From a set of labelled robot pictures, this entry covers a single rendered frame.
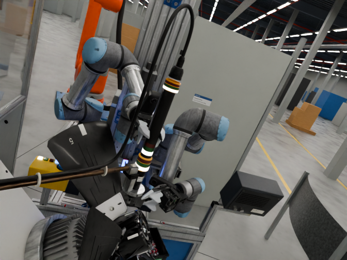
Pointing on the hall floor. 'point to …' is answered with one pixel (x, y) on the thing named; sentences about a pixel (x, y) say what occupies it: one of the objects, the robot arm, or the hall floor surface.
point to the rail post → (192, 252)
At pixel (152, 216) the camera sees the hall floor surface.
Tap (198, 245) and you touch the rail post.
